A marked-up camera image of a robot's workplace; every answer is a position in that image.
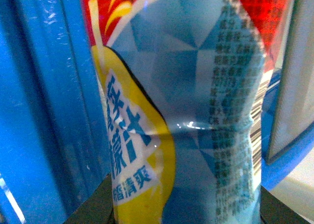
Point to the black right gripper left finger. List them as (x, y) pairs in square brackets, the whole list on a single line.
[(98, 209)]

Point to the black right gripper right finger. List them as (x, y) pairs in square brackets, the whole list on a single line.
[(286, 205)]

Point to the lemon drink bottle blue label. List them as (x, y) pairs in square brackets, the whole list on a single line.
[(184, 82)]

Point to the white chest freezer with penguins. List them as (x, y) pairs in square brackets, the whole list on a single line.
[(53, 137)]

